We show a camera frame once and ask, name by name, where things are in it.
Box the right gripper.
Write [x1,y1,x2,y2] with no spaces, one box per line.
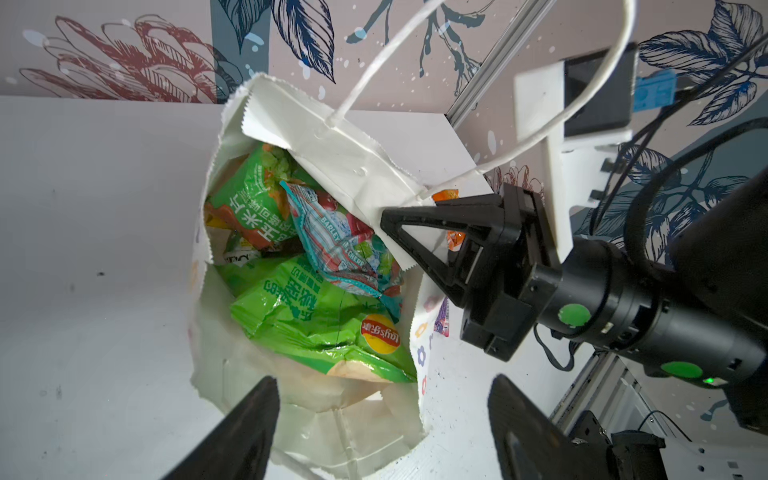
[380,184,561,362]

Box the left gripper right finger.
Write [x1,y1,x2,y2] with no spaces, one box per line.
[487,374,611,479]

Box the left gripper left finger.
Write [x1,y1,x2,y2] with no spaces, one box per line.
[165,376,280,480]

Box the orange chips packet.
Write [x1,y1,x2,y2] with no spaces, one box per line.
[431,189,466,252]

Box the white printed paper bag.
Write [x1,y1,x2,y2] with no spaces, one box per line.
[188,0,637,480]

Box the purple snack packet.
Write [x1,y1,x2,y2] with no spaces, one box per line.
[433,298,450,337]

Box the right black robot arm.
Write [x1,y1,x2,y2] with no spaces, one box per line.
[381,185,767,433]

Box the teal red candy packet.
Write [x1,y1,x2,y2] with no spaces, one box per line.
[281,181,403,320]

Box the green Lays chips packet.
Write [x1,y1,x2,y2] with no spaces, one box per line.
[216,255,417,383]

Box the green corn snack packet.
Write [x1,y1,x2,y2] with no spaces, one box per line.
[204,142,318,250]

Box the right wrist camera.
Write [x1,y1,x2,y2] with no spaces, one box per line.
[513,41,679,265]

